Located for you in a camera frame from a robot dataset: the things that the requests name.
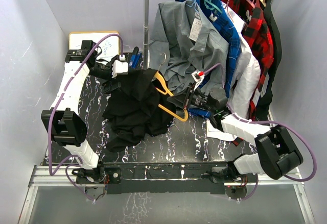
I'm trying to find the blue plaid shirt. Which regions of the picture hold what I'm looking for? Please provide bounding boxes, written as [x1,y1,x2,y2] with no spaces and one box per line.
[175,0,242,119]

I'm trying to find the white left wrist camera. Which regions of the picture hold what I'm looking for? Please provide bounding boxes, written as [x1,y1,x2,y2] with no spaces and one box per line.
[111,54,129,78]

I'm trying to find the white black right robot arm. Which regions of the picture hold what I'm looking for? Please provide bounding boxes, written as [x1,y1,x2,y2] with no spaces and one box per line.
[167,84,303,182]

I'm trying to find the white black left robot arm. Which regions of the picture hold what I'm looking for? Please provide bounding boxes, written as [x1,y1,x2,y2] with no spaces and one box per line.
[41,40,109,183]

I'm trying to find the yellow clothes hanger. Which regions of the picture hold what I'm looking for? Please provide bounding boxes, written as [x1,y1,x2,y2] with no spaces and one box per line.
[152,53,189,122]

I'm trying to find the red black plaid shirt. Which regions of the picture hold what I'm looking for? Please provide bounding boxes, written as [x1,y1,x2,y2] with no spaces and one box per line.
[220,0,275,147]

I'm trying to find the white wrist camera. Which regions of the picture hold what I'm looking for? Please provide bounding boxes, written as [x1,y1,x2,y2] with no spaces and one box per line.
[111,54,129,78]
[191,70,205,90]

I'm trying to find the aluminium frame rail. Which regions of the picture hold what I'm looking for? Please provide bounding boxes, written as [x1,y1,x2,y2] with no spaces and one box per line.
[18,166,316,223]

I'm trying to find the pink hanger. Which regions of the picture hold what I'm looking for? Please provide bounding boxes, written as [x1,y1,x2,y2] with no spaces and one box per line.
[226,0,241,23]

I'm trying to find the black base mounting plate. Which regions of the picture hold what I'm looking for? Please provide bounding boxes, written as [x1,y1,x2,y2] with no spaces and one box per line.
[76,161,259,196]

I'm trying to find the whiteboard with yellow frame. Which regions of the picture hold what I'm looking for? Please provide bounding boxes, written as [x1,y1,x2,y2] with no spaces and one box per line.
[68,32,121,61]

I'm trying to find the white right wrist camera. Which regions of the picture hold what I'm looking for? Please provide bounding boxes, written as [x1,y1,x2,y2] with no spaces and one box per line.
[191,70,205,90]

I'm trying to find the light blue hanger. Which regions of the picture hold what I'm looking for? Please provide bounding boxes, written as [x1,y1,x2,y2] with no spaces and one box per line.
[187,0,199,13]

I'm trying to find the black hanging jacket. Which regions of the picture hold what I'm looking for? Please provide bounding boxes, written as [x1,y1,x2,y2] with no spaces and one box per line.
[235,0,283,121]

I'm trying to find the blue stapler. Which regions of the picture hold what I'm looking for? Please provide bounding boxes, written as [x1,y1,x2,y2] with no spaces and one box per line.
[129,46,142,68]

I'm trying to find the white shirt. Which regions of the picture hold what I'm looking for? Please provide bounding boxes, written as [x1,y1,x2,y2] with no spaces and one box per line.
[206,1,261,142]

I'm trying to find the grey shirt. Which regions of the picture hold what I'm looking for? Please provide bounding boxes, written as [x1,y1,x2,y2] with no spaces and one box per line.
[149,0,225,94]

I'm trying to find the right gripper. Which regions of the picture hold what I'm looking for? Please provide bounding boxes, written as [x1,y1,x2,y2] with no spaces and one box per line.
[167,83,215,113]

